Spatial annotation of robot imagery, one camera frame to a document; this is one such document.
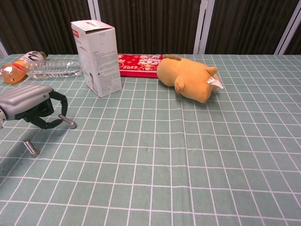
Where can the clear empty plastic bottle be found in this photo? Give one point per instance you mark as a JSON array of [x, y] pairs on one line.
[[51, 69]]

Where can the green checked tablecloth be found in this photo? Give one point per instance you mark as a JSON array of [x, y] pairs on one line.
[[164, 164]]

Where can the white carton box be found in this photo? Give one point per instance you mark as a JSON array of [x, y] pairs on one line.
[[103, 66]]

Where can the yellow plush toy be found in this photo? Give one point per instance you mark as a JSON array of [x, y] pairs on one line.
[[192, 77]]

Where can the orange juice bottle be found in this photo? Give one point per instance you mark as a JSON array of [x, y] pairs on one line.
[[14, 70]]

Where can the steel bolt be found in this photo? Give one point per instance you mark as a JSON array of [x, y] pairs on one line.
[[30, 147], [70, 123]]

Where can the dark corrugated partition panel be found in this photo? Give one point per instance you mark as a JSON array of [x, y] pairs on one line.
[[296, 44], [152, 23], [47, 23], [247, 23]]

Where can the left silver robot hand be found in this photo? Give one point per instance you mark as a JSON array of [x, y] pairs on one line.
[[26, 99]]

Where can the white partition frame post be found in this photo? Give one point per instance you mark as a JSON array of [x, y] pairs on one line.
[[281, 46], [2, 50], [202, 28], [94, 10]]

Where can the red desk calendar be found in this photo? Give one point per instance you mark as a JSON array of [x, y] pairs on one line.
[[134, 68]]

